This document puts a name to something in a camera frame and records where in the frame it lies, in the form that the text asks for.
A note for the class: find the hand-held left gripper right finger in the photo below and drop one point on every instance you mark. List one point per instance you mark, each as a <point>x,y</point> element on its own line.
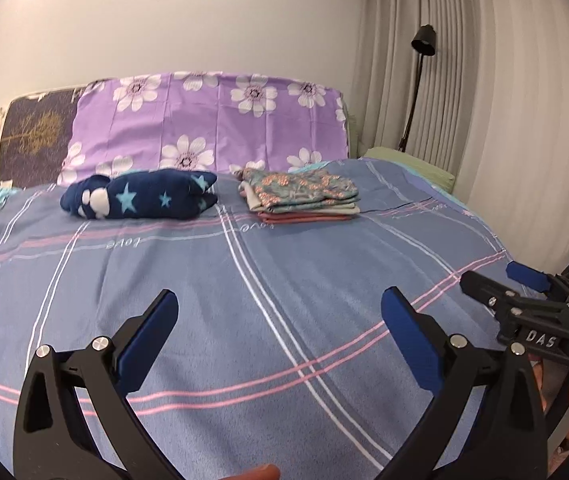
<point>412,345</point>

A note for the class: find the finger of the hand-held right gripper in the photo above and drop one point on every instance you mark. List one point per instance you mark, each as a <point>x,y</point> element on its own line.
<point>487,290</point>
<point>527,275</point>

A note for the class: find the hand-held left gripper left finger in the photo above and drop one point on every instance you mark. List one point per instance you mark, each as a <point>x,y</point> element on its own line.
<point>147,340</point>

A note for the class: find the floral print shirt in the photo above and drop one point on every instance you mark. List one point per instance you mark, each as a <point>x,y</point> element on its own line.
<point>299,187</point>

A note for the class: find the person's left hand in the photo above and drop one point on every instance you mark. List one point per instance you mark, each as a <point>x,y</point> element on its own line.
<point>262,474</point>

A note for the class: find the blue plaid bed sheet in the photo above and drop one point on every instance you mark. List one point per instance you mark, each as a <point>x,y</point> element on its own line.
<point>264,270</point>

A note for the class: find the navy star print blanket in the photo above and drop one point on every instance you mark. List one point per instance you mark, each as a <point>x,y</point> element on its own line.
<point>139,195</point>

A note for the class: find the beige folded cloth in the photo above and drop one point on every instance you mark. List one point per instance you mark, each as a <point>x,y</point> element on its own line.
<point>352,208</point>

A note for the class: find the green pillow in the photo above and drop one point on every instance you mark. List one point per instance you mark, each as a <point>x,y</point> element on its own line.
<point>404,165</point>

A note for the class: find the pink folded cloth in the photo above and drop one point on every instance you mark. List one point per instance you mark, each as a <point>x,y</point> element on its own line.
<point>304,217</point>

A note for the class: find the beige pleated curtain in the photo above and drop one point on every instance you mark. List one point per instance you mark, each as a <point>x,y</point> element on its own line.
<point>489,110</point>

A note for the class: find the purple floral pillow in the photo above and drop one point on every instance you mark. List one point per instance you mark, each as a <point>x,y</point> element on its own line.
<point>214,120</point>

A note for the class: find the dark tree print cushion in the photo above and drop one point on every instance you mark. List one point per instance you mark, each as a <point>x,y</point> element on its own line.
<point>34,135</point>

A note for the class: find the black floor lamp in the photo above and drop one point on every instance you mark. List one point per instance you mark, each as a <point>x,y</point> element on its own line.
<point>424,40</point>

